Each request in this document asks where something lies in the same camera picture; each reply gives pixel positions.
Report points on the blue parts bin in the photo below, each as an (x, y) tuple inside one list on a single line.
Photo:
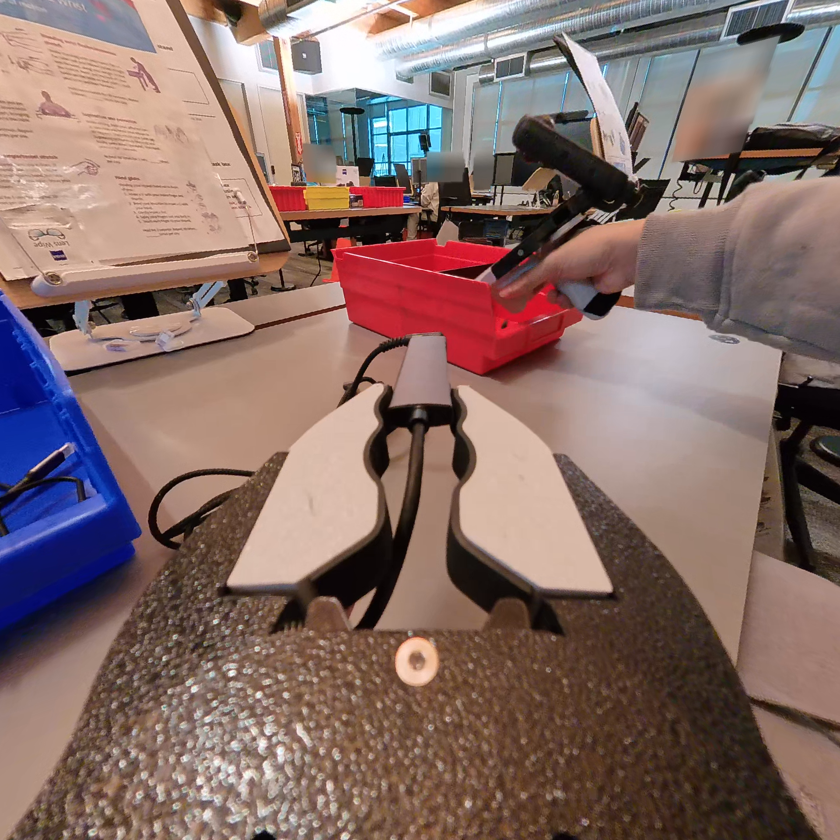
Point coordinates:
[(52, 564)]

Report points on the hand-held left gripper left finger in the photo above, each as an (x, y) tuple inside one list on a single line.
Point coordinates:
[(308, 505)]

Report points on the wooden document stand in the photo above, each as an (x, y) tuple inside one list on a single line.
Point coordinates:
[(600, 141)]

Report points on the red storage bin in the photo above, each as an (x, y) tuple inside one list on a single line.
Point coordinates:
[(287, 199), (377, 197)]

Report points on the instruction sheet on stand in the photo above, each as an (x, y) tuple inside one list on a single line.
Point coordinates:
[(210, 328)]

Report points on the person's legs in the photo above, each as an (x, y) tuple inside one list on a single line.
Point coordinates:
[(794, 630)]

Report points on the black wall speaker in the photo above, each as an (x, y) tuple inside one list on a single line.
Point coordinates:
[(306, 56)]

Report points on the person's right hand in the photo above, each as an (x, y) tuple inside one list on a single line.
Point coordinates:
[(604, 256)]

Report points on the long office desk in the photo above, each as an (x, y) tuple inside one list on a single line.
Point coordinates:
[(348, 213), (492, 210)]

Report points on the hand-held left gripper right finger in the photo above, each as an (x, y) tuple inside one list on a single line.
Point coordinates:
[(531, 512)]

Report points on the silver ventilation duct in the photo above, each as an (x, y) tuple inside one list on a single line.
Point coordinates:
[(295, 16), (525, 33)]

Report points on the orange traffic cone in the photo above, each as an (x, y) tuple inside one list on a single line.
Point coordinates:
[(335, 269)]

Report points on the red divided parts bin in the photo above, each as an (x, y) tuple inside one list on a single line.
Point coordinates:
[(420, 308)]

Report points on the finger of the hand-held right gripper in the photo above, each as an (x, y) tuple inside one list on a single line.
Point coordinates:
[(505, 272)]

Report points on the yellow storage bin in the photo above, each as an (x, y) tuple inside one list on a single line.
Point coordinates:
[(327, 199)]

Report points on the black round pendant lamp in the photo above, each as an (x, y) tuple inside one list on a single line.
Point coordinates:
[(771, 33)]

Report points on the person's right forearm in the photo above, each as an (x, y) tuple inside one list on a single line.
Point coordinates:
[(754, 262)]

